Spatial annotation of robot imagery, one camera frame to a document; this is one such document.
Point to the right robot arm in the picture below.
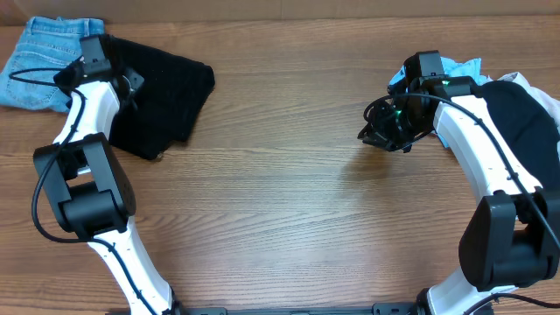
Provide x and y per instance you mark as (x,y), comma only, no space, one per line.
(512,239)

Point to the blue denim jeans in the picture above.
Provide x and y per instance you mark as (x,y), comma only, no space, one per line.
(45,46)

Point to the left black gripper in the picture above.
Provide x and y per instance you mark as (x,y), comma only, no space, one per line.
(135,79)

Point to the white cloth garment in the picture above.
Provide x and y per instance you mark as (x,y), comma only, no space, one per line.
(550,104)

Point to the plain black cloth garment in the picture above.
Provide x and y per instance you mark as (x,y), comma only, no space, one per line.
(529,131)

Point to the light blue printed t-shirt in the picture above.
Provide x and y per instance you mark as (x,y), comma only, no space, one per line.
(452,68)

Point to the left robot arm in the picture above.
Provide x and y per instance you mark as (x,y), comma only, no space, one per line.
(87,189)

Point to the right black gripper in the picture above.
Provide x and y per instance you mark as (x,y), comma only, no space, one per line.
(382,134)

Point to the black sparkly knit garment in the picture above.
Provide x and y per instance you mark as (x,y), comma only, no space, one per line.
(166,105)

